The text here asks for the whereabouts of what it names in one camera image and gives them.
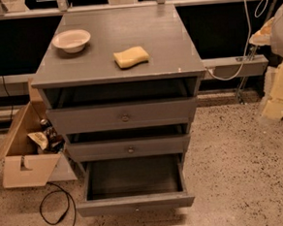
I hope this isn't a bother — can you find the grey drawer cabinet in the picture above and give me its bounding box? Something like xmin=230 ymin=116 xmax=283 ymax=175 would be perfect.
xmin=26 ymin=1 xmax=214 ymax=178

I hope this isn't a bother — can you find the grey bottom drawer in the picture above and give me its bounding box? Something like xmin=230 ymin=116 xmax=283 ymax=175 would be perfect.
xmin=78 ymin=154 xmax=194 ymax=217

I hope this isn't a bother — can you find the metal window rail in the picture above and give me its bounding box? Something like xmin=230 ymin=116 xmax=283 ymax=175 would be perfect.
xmin=0 ymin=54 xmax=268 ymax=97

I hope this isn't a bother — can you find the grey middle drawer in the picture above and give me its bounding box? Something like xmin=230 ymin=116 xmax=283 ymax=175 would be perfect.
xmin=66 ymin=124 xmax=190 ymax=162

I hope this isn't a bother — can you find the grey drawer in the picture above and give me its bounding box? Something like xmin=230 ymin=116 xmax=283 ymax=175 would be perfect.
xmin=47 ymin=98 xmax=197 ymax=135
xmin=66 ymin=124 xmax=190 ymax=162
xmin=78 ymin=154 xmax=194 ymax=217

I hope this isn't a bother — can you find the metal stand pole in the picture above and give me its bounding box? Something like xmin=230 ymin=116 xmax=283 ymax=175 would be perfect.
xmin=235 ymin=0 xmax=278 ymax=104

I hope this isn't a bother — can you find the dark bottle in box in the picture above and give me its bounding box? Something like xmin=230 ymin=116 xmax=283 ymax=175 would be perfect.
xmin=40 ymin=118 xmax=57 ymax=142

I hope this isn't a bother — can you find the yellow sponge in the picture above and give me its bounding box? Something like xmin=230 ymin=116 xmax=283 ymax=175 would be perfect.
xmin=113 ymin=46 xmax=149 ymax=69

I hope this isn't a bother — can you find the cardboard box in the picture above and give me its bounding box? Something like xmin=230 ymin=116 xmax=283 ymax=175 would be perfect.
xmin=0 ymin=78 xmax=75 ymax=188

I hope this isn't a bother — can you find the grey top drawer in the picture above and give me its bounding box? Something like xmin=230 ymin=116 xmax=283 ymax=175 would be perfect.
xmin=47 ymin=98 xmax=197 ymax=135

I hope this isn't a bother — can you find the crumpled snack bag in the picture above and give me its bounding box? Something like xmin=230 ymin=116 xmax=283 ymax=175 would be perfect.
xmin=27 ymin=132 xmax=48 ymax=150

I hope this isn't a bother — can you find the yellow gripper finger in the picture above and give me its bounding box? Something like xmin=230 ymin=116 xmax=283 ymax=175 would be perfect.
xmin=261 ymin=62 xmax=283 ymax=121
xmin=249 ymin=17 xmax=274 ymax=47

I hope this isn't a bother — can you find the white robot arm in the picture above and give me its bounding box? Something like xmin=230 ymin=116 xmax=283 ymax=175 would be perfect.
xmin=249 ymin=5 xmax=283 ymax=121

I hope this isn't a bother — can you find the white bowl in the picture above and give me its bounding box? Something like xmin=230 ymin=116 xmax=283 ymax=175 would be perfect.
xmin=52 ymin=29 xmax=90 ymax=53

